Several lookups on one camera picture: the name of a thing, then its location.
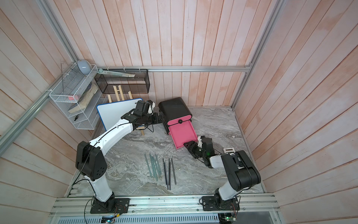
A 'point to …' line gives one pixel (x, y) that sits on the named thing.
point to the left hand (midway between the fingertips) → (161, 120)
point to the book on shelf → (85, 99)
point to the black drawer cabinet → (172, 110)
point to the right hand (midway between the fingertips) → (185, 145)
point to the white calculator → (229, 150)
